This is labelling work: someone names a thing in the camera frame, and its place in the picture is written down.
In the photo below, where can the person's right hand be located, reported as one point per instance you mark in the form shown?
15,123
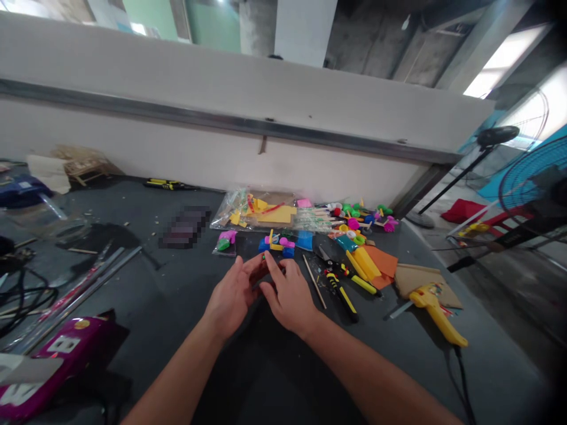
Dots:
292,305

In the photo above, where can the person's left hand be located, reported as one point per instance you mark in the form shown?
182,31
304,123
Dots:
228,294

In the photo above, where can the small green red toy piece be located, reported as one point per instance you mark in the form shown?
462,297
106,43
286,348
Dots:
265,256

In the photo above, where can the long thin wooden stick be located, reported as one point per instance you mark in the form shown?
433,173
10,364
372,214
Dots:
314,281

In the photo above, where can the blue yellow pink toy assembly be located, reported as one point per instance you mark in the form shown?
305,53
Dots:
288,251

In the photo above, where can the blue foam piece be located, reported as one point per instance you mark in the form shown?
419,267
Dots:
304,241

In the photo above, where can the yellow stick with black tip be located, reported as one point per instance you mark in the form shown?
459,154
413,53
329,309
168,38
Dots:
367,286

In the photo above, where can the yellow foam strips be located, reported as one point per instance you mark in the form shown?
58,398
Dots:
363,263

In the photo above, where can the bag of wooden sticks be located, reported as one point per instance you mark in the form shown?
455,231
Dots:
314,219

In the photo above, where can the clear bag of craft parts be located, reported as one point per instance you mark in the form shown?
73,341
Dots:
266,212

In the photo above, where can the orange foam sheets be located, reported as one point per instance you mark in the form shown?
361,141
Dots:
383,263

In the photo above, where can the pink foam piece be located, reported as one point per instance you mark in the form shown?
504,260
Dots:
304,203

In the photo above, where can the pile of colourful plastic parts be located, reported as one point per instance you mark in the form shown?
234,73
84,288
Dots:
354,221

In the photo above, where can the yellow black utility knife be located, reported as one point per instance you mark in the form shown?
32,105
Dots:
166,184

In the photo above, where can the black flat sheet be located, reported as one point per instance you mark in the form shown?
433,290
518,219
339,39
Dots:
113,239

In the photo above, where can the bundle of metal rods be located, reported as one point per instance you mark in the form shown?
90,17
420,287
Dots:
102,270

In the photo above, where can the brown cardboard piece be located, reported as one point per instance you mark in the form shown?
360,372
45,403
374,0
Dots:
421,276

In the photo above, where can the yellow glue gun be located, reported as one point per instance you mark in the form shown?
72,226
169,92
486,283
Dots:
436,312

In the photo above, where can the short wooden stick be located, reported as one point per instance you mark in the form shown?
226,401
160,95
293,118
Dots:
82,251

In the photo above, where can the purple power strip package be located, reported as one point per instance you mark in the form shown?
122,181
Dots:
75,349

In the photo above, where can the clear plastic container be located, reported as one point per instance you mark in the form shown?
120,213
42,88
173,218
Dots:
57,221

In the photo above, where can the miniature wooden stick furniture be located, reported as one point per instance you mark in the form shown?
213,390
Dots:
84,166

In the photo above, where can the red cloth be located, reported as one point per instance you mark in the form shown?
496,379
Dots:
463,210

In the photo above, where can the beige paper bag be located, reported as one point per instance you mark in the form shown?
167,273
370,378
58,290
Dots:
46,172

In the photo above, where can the red plastic stool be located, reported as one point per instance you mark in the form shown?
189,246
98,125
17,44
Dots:
505,219

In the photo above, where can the blue white box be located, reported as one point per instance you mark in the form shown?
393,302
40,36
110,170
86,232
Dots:
17,188

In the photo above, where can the blue caged fan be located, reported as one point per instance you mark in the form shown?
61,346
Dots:
522,177

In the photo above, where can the black standing fan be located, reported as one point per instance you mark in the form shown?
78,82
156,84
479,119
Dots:
496,135

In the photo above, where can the metal wall rail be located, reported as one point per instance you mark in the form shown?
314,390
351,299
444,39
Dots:
221,120

